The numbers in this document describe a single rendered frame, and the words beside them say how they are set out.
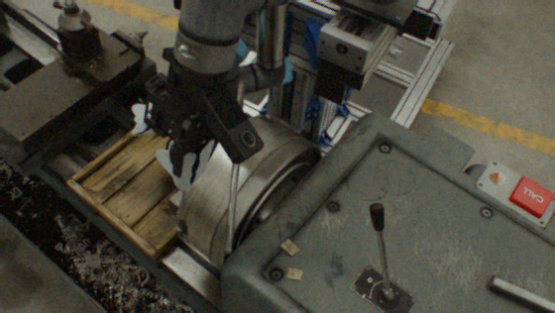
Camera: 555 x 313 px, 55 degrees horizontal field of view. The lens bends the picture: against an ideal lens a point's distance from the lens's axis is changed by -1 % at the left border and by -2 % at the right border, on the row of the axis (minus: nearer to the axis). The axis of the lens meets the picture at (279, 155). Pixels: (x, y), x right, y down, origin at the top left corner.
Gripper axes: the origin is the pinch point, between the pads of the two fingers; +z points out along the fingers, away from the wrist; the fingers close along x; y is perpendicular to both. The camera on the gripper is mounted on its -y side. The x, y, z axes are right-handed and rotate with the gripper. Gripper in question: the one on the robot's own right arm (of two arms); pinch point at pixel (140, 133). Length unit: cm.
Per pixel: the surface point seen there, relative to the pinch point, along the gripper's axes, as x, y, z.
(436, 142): 17, -54, -26
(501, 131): -109, -58, -165
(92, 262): -50, 10, 19
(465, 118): -109, -39, -160
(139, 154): -19.4, 8.5, -3.6
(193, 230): 4.4, -27.4, 11.2
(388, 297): 18, -63, 6
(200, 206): 9.4, -27.2, 8.6
